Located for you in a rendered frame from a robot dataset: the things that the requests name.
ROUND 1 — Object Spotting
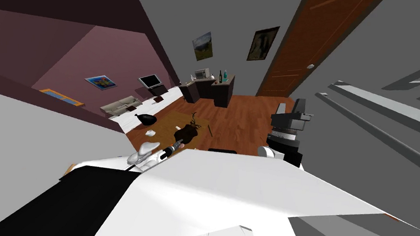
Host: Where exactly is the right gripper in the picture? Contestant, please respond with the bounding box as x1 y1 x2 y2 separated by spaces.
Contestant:
268 97 315 133

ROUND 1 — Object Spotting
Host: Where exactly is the dark brown cabinet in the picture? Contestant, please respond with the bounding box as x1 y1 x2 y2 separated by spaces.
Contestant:
176 65 239 113

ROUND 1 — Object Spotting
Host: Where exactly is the brown wooden door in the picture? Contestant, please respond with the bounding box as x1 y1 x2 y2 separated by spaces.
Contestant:
246 0 420 101

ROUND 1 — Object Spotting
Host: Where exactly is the dark brown plant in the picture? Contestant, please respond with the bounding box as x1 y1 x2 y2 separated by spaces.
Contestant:
172 111 203 146

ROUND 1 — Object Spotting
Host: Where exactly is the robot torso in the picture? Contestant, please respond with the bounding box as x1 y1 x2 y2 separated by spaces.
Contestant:
63 127 420 236

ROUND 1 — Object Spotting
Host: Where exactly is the black television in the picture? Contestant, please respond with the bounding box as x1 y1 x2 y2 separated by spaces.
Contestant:
137 72 163 91

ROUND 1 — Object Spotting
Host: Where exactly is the black bag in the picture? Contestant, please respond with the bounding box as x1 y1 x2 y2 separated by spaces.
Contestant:
134 111 158 127

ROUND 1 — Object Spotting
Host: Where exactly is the beige sofa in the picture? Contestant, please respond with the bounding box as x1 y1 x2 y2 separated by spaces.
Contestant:
99 94 144 118

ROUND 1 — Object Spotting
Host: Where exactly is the dark framed wall picture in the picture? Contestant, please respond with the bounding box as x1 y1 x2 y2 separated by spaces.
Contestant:
244 26 284 62

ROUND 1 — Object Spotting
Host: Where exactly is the landscape wall picture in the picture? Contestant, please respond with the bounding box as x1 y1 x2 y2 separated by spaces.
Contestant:
191 31 215 62

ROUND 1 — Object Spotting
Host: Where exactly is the blue wall picture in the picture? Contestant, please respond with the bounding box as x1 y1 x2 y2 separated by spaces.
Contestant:
84 73 118 93

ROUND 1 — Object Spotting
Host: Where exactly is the orange framed wall picture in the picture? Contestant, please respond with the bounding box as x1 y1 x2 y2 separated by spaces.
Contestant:
39 84 86 112

